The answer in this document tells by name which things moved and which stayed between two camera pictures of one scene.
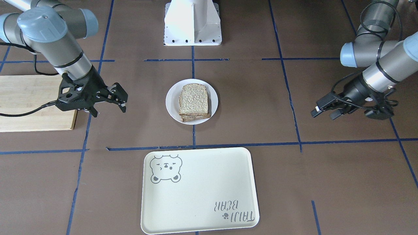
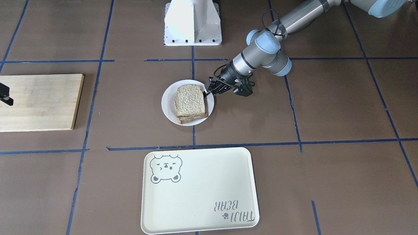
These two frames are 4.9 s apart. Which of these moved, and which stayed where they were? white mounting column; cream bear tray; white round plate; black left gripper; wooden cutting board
Moved: black left gripper; white round plate
Stayed: white mounting column; wooden cutting board; cream bear tray
